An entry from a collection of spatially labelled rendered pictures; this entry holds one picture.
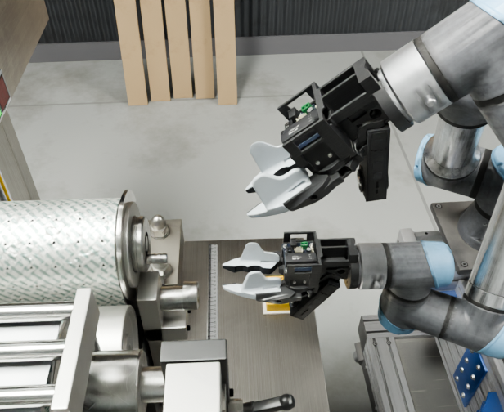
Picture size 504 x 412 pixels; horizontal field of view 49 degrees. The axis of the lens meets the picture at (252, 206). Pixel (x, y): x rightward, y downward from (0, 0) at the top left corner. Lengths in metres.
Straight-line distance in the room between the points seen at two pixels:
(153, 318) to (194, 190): 1.91
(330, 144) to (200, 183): 2.15
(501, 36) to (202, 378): 0.39
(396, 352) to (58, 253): 1.36
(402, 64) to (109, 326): 0.45
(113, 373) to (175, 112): 2.73
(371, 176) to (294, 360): 0.50
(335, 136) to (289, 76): 2.91
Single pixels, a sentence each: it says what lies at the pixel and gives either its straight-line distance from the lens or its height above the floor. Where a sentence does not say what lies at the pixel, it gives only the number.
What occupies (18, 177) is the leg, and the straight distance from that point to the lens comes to 1.80.
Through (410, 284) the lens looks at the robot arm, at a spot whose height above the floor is 1.11.
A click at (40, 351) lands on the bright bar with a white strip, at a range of 0.44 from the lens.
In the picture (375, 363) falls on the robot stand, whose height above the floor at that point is 0.23.
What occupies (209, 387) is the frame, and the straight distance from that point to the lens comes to 0.42.
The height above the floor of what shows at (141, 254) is 1.27.
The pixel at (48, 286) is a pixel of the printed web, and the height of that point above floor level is 1.25.
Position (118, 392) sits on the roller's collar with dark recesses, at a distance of 0.52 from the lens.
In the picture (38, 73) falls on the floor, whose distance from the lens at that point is 3.75.
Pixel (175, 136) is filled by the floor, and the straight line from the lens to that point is 3.01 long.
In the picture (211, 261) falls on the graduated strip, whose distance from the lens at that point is 1.19.
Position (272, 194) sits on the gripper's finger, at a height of 1.38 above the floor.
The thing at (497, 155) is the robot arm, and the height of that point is 1.05.
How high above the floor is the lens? 1.81
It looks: 45 degrees down
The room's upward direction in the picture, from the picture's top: straight up
